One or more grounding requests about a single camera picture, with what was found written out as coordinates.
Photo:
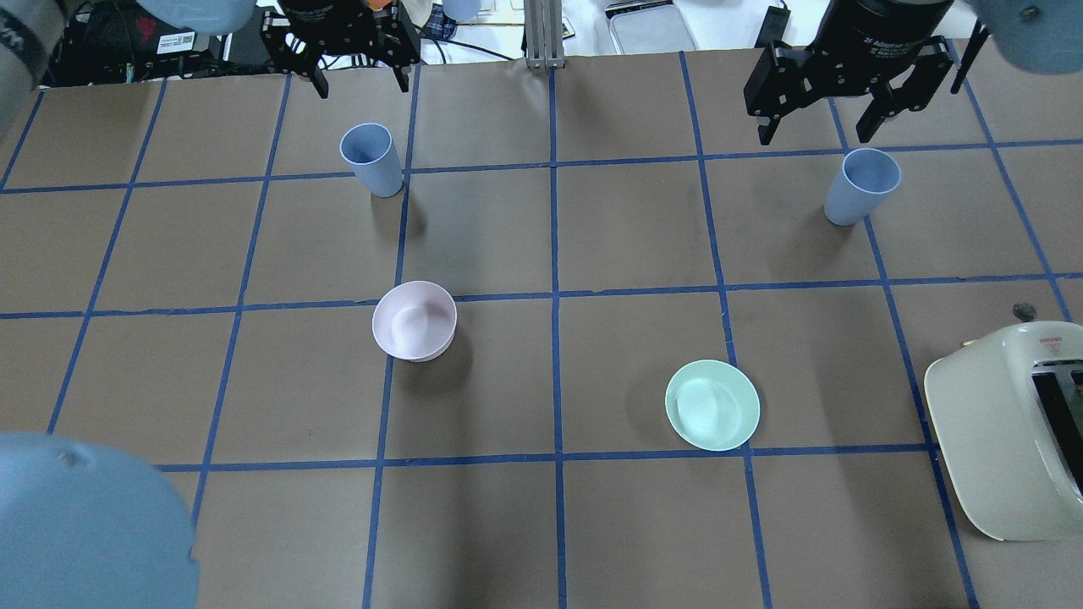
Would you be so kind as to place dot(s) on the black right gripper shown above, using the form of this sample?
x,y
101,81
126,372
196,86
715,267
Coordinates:
x,y
888,27

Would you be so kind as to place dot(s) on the pink bowl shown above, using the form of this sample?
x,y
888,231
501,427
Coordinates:
x,y
415,322

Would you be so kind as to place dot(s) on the cream toaster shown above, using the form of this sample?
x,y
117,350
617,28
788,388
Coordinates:
x,y
1006,412

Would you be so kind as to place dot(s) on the aluminium frame post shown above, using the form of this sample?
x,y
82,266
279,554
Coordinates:
x,y
544,35

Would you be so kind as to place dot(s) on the mint green bowl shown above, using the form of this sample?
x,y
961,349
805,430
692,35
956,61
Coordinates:
x,y
712,405

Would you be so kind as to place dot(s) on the blue cup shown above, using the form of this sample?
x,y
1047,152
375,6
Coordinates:
x,y
370,151
864,181

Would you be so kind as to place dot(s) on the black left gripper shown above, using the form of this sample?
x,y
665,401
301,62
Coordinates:
x,y
332,12

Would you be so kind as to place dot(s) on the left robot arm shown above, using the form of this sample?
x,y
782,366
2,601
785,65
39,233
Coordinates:
x,y
91,526

